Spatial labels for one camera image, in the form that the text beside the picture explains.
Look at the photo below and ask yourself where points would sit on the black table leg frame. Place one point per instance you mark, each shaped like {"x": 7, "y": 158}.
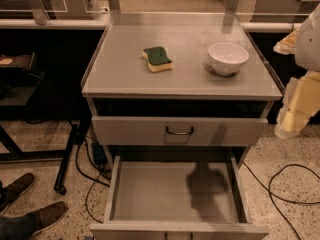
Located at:
{"x": 15, "y": 154}

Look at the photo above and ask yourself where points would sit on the green and yellow sponge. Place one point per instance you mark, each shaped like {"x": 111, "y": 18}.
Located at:
{"x": 157, "y": 59}

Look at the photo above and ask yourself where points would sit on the brown shoe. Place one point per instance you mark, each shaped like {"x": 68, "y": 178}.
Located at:
{"x": 10, "y": 193}
{"x": 25, "y": 226}

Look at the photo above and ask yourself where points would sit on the dark side shelf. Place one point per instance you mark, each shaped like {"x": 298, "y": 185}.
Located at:
{"x": 18, "y": 79}

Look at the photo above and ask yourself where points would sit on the grey metal drawer cabinet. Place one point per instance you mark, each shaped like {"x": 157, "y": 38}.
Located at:
{"x": 119, "y": 83}

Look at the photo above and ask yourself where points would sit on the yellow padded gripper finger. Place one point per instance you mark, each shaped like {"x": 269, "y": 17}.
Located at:
{"x": 301, "y": 101}
{"x": 288, "y": 44}

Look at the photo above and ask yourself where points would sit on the white ceramic bowl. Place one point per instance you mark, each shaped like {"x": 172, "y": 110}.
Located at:
{"x": 227, "y": 58}

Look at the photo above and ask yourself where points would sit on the closed top drawer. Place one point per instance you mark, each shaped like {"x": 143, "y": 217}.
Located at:
{"x": 151, "y": 131}

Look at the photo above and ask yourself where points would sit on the brown shoe upper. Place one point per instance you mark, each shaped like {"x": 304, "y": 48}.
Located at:
{"x": 10, "y": 193}

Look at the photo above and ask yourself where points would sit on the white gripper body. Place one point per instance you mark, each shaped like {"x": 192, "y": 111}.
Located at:
{"x": 309, "y": 45}

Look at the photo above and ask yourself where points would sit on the black drawer handle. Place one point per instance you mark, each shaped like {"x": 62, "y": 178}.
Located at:
{"x": 188, "y": 132}

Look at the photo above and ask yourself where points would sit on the brown shoe lower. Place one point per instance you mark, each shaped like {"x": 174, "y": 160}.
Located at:
{"x": 25, "y": 226}

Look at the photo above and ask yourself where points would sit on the open middle drawer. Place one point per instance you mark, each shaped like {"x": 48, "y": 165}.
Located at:
{"x": 177, "y": 200}

